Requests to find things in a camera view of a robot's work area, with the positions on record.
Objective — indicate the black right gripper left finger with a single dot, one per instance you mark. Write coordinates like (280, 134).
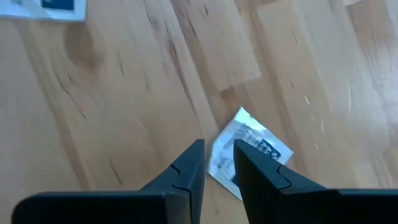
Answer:
(189, 174)

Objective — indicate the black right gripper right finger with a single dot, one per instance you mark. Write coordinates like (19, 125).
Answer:
(264, 180)

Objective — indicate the white blue wipe packet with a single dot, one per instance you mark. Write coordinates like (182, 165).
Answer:
(37, 11)
(248, 127)

